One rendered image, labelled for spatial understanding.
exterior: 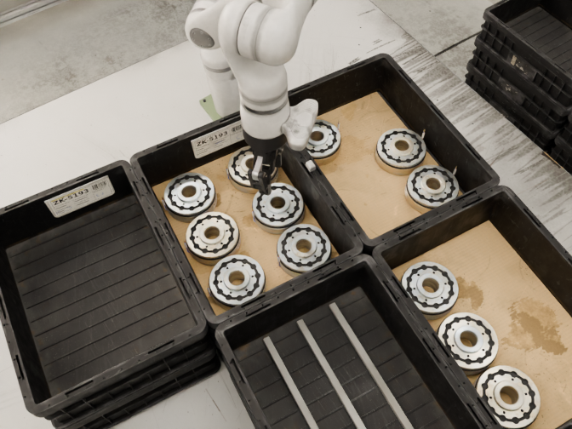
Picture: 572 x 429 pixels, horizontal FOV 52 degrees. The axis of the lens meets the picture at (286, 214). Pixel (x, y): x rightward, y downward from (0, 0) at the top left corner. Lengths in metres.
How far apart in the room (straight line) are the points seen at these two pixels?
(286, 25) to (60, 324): 0.69
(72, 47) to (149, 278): 1.91
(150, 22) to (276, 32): 2.22
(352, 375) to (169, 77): 0.95
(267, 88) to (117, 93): 0.87
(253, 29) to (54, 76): 2.11
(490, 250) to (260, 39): 0.65
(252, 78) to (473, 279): 0.58
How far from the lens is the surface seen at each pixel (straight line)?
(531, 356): 1.13
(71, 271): 1.20
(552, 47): 2.15
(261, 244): 1.15
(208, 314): 0.98
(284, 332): 1.07
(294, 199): 1.16
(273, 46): 0.75
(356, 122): 1.33
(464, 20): 2.95
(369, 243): 1.04
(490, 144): 1.52
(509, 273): 1.18
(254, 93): 0.82
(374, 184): 1.23
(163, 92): 1.61
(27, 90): 2.80
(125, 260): 1.18
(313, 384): 1.04
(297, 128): 0.87
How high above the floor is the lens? 1.83
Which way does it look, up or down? 58 degrees down
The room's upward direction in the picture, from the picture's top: 2 degrees counter-clockwise
